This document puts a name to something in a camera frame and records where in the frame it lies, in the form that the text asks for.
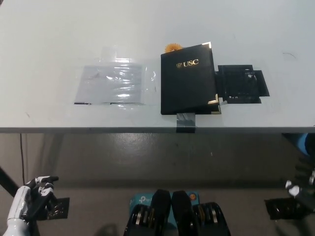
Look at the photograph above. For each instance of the black floor tape patch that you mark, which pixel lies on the black floor tape patch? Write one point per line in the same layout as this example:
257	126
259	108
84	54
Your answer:
60	209
283	209

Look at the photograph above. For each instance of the black printed fixture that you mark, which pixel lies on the black printed fixture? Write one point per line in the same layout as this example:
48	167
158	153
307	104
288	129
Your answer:
240	83

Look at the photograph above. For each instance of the clear plastic sheet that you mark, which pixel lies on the clear plastic sheet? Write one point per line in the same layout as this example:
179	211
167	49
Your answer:
113	81

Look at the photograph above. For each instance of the blue and black chair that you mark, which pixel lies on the blue and black chair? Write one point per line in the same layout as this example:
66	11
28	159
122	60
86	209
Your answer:
304	143

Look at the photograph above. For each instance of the black USC diary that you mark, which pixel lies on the black USC diary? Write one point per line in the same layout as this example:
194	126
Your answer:
187	83

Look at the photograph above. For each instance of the long silver duct tape strip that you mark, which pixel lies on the long silver duct tape strip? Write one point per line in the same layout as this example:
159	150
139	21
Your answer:
186	123

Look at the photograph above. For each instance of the teal TP-Link box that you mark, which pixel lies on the teal TP-Link box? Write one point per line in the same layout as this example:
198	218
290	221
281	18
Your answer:
140	200

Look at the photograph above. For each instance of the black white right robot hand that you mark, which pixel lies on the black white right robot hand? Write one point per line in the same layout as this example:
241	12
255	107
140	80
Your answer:
305	186

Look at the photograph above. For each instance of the black table leg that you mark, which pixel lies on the black table leg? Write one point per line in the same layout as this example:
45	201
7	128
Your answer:
8	182

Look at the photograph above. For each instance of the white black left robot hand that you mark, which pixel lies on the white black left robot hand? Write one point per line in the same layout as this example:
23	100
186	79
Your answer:
21	201

